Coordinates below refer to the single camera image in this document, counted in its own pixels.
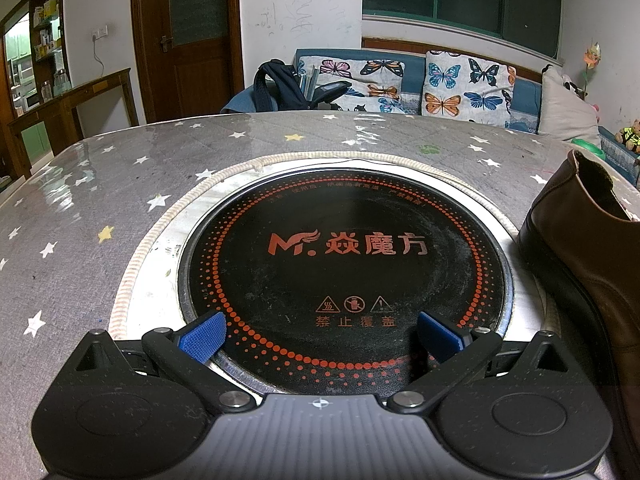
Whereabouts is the wooden console table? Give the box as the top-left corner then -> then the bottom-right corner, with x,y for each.
6,68 -> 140,181

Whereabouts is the black round induction hob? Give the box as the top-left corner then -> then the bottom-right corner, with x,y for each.
120,157 -> 543,401

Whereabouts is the panda plush toy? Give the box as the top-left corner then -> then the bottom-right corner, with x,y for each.
561,73 -> 588,99

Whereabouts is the beige pillow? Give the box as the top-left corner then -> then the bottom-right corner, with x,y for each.
537,66 -> 601,148

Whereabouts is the teddy bear with yellow vest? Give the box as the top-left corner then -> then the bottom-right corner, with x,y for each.
615,118 -> 640,154

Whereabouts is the blue sofa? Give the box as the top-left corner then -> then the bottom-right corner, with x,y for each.
294,48 -> 640,186

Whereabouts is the brown leather shoe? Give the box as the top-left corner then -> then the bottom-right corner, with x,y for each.
517,149 -> 640,480

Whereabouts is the black plastic object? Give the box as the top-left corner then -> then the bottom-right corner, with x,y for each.
309,80 -> 353,109

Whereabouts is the butterfly print cushion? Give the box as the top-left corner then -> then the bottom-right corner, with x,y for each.
422,50 -> 516,128
296,57 -> 407,113

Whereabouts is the orange paper flower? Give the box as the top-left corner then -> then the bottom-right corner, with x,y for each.
581,40 -> 604,94

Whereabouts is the brown wooden door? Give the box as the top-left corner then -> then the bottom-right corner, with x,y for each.
131,0 -> 246,123

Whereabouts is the dark navy backpack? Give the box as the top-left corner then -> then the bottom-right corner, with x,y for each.
252,58 -> 313,111

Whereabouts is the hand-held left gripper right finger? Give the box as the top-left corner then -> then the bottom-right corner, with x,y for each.
387,310 -> 569,409

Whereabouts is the grey star-print tablecloth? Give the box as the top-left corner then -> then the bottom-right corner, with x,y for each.
0,110 -> 640,480

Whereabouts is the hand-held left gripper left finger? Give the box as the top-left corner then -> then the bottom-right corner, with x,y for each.
75,311 -> 256,412

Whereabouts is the blue cloth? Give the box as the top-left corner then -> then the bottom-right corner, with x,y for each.
220,86 -> 262,113

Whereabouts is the wooden display shelf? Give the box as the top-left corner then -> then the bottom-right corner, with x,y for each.
0,0 -> 67,126

